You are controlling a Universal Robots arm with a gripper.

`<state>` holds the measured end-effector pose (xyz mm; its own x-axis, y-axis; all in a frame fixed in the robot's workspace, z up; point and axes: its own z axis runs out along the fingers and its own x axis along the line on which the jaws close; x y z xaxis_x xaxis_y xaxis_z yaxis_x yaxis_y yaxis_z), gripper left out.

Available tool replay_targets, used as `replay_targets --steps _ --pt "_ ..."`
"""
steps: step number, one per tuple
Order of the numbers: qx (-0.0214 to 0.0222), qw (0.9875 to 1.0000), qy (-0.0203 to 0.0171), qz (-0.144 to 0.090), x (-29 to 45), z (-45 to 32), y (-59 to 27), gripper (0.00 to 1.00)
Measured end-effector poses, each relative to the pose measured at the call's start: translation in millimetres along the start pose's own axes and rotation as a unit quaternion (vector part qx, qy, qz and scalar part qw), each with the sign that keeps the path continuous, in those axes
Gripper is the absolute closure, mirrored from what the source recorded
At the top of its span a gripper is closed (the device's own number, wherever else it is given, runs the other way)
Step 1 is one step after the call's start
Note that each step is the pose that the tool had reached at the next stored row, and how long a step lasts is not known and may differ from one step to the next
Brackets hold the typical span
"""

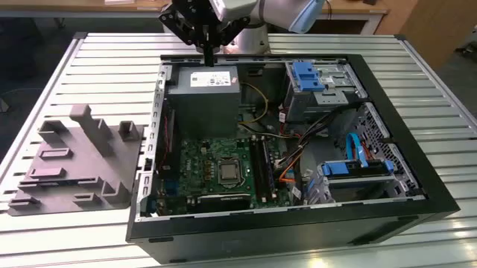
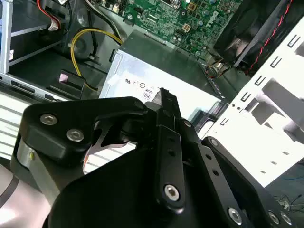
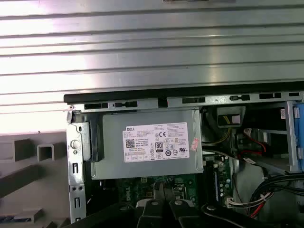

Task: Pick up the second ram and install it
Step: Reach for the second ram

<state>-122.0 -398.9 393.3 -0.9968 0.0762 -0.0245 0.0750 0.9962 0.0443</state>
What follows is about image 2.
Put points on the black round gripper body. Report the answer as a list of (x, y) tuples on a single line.
[(114, 202)]

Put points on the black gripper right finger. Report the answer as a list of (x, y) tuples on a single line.
[(237, 183)]

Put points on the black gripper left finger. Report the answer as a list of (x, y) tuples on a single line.
[(107, 107)]

